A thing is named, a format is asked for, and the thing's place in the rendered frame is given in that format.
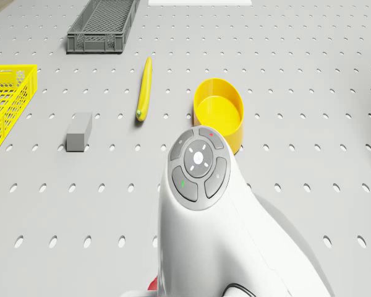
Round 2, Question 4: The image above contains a yellow bowl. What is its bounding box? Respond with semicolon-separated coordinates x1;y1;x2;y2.
192;77;245;155

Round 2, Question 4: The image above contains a banana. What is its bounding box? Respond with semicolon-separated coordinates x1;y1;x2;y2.
135;56;153;123

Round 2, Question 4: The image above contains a grey cube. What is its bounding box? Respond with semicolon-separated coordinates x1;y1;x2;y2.
66;112;93;153

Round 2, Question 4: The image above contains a dark grey basket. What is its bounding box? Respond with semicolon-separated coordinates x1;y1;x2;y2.
66;0;141;55

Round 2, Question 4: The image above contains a yellow basket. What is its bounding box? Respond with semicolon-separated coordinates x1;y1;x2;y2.
0;64;38;165

